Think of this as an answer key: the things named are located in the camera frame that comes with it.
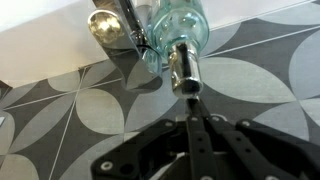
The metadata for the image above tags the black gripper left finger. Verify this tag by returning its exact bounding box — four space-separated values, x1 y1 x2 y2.
90 98 219 180

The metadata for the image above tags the clear glass pump bottle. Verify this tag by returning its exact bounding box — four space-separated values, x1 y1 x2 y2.
142 0 211 100

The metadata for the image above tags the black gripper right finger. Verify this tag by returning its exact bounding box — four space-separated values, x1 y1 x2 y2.
197 99 320 180

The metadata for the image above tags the chrome faucet with flat lever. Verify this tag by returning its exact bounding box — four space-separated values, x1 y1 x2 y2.
87 0 164 93

